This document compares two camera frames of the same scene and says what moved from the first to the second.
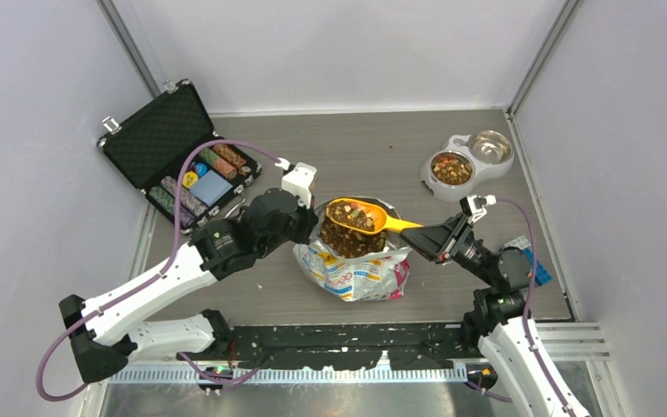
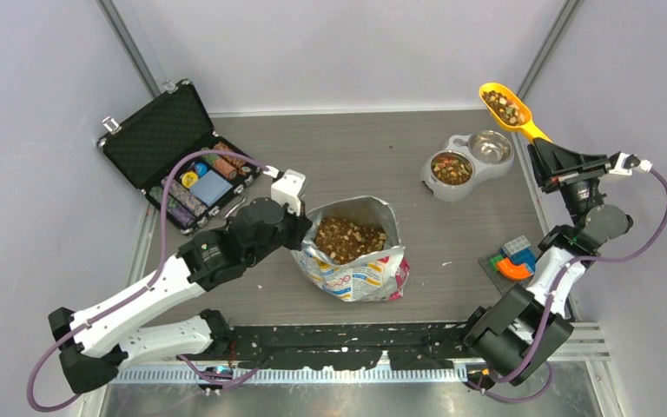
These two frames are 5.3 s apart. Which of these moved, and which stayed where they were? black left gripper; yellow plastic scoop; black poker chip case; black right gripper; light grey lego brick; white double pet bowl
Moved: black right gripper; yellow plastic scoop
Stayed: light grey lego brick; white double pet bowl; black left gripper; black poker chip case
